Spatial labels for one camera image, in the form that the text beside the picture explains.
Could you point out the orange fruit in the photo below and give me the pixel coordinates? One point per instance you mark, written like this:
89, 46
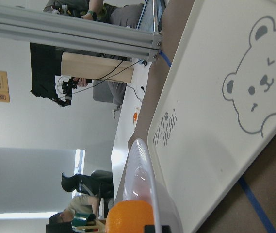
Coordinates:
129, 216

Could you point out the aluminium frame post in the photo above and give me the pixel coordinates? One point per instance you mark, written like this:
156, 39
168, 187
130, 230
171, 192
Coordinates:
75, 33

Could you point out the cream bear tray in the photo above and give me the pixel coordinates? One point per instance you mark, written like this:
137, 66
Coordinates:
217, 110

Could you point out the white round plate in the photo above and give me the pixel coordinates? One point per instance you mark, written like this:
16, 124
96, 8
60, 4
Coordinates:
140, 184

